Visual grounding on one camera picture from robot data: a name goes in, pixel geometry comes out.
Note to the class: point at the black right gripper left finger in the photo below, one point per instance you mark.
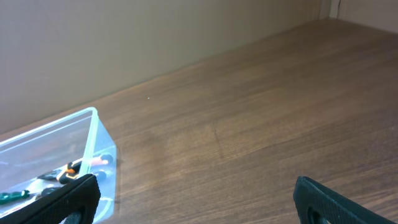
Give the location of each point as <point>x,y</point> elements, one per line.
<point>75,202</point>

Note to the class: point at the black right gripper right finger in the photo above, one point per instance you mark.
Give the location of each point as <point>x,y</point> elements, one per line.
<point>316,203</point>

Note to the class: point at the orange black pliers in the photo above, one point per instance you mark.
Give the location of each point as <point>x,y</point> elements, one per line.
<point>70,172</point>

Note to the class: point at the green handled screwdriver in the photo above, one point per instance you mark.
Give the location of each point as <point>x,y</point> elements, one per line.
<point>6,198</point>

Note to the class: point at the clear plastic container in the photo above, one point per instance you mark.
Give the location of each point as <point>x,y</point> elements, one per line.
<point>28,155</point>

